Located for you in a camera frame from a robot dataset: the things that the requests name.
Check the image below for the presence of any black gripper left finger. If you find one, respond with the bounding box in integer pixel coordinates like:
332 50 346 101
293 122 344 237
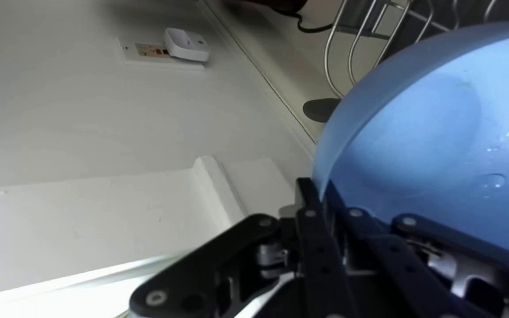
128 175 356 318

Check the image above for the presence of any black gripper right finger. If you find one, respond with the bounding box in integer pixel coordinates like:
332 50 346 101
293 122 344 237
323 184 509 318

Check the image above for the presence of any grey steel dish rack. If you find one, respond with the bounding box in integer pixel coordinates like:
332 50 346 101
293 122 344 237
302 0 509 124

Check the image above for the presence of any white wall outlet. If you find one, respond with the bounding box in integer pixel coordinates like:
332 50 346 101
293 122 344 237
114 27 211 67

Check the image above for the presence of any black power cord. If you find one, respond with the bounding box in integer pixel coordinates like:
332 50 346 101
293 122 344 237
293 9 333 34

